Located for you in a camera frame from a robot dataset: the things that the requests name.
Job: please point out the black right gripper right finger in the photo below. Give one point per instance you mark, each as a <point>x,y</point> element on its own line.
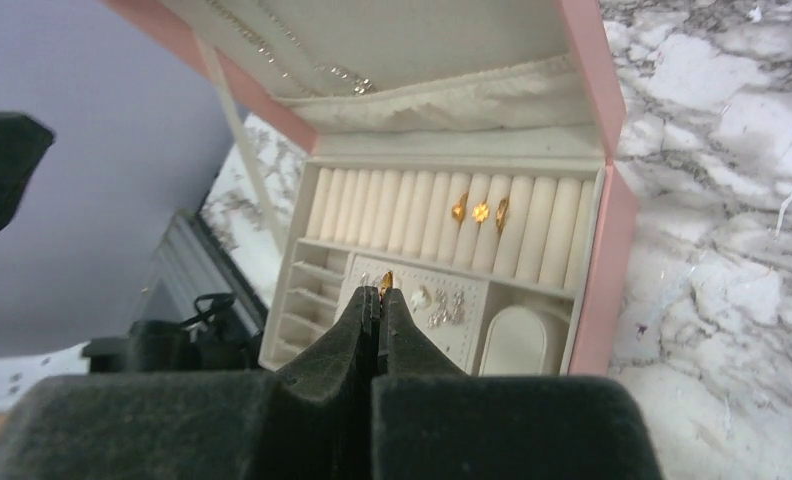
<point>430,420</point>

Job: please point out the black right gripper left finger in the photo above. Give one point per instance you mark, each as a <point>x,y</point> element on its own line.
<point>311,420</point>

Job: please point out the silver earrings cluster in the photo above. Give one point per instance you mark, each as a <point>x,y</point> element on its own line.
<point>446,309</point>

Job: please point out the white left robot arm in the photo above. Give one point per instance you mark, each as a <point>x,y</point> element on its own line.
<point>200,342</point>

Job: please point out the pink jewelry box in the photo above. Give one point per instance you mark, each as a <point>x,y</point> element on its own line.
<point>459,144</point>

